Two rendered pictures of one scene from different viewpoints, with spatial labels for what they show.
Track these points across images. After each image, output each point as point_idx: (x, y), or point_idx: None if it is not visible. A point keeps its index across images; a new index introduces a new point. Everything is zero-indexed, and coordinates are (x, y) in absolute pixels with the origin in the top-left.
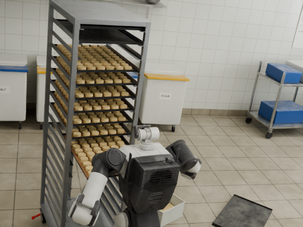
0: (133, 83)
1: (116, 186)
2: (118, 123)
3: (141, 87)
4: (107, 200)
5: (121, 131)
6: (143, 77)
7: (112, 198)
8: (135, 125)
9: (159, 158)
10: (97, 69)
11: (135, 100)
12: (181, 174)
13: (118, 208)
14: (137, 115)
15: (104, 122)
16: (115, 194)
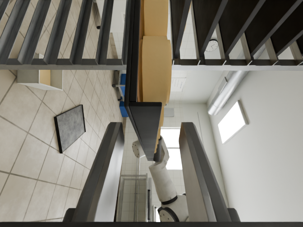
0: (277, 54)
1: (49, 40)
2: (206, 38)
3: (266, 70)
4: (2, 9)
5: (181, 43)
6: (284, 70)
7: (13, 25)
8: (194, 69)
9: None
10: None
11: (242, 60)
12: (170, 220)
13: (3, 52)
14: (213, 69)
15: (225, 6)
16: (28, 36)
